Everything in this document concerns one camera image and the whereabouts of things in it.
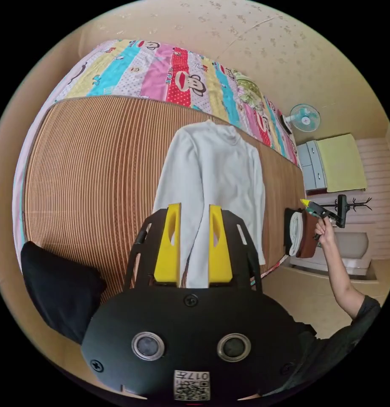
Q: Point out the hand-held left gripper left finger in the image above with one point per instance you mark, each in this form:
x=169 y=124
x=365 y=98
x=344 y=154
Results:
x=164 y=260

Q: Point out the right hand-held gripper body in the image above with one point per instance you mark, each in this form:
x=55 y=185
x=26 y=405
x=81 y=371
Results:
x=321 y=212

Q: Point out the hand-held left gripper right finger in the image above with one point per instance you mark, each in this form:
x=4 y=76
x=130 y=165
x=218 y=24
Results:
x=221 y=264

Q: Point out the white long sleeve shirt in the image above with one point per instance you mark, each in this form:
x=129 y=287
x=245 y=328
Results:
x=214 y=165

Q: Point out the person's right forearm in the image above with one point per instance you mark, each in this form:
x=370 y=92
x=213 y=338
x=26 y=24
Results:
x=341 y=276

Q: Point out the person's right hand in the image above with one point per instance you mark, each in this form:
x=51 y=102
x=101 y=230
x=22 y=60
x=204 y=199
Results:
x=325 y=230

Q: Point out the pile of clothes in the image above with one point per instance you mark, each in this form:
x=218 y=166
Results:
x=301 y=235

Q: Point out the black coat rack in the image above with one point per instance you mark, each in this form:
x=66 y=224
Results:
x=360 y=205

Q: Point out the grey cupboard with yellow cloth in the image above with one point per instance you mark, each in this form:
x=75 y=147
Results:
x=334 y=163

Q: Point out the teal fan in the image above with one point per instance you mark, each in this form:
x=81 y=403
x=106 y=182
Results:
x=304 y=119

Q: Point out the black garment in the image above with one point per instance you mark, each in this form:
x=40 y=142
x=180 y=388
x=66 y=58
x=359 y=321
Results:
x=61 y=286

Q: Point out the bed with woven mat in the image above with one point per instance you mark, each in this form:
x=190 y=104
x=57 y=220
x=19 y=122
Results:
x=96 y=165

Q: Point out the green floral pillow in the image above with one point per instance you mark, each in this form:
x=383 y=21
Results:
x=250 y=87

